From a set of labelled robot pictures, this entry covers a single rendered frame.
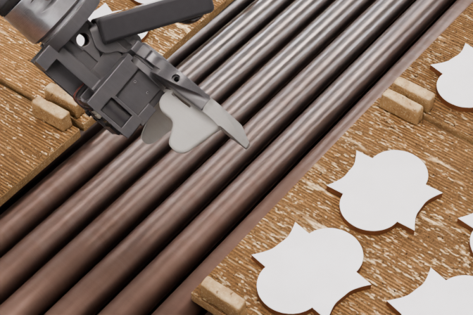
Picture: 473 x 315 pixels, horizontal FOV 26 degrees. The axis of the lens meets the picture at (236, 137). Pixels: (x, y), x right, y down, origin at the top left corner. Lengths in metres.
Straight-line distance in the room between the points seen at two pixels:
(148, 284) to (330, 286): 0.22
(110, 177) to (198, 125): 0.41
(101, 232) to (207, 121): 0.37
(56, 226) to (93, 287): 0.11
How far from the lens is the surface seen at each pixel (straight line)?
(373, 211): 1.27
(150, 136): 1.07
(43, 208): 1.33
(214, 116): 0.95
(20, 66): 1.49
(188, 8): 0.99
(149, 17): 0.98
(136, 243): 1.27
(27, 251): 1.28
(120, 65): 0.96
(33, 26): 0.96
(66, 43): 0.98
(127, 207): 1.31
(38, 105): 1.39
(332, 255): 1.23
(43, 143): 1.37
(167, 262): 1.25
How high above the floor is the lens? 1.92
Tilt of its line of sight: 47 degrees down
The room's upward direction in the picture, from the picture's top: straight up
